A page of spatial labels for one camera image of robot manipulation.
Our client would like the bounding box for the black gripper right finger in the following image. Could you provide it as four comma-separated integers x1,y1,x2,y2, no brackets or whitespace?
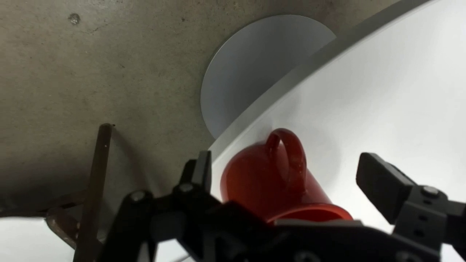
355,150,466,262

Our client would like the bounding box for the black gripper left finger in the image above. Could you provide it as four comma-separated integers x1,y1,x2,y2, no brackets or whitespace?
99,149,275,262

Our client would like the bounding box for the red plastic cup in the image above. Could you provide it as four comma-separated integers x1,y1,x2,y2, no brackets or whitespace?
220,127,355,227

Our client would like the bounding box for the dark metal stand leg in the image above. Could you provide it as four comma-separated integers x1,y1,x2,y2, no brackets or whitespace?
45,123,116,262

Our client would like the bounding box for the round white table base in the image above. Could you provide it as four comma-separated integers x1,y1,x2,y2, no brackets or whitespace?
199,13,337,140

